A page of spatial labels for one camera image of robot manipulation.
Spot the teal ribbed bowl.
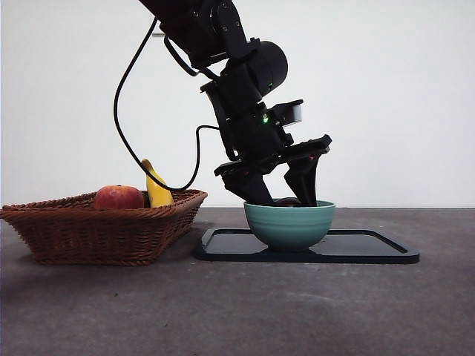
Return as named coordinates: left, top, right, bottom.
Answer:
left=243, top=200, right=336, bottom=254

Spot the black rectangular tray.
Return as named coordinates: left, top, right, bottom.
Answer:
left=195, top=228, right=422, bottom=265

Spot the yellow banana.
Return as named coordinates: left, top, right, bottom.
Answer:
left=142, top=159, right=175, bottom=208

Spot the red orange peach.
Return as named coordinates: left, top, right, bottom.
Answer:
left=93, top=184, right=145, bottom=210

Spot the brown wicker basket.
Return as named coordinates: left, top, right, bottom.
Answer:
left=0, top=188, right=209, bottom=266

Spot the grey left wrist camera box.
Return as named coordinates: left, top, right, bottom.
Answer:
left=268, top=99, right=305, bottom=125

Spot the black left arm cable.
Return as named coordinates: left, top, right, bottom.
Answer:
left=163, top=35, right=220, bottom=82
left=113, top=16, right=223, bottom=193

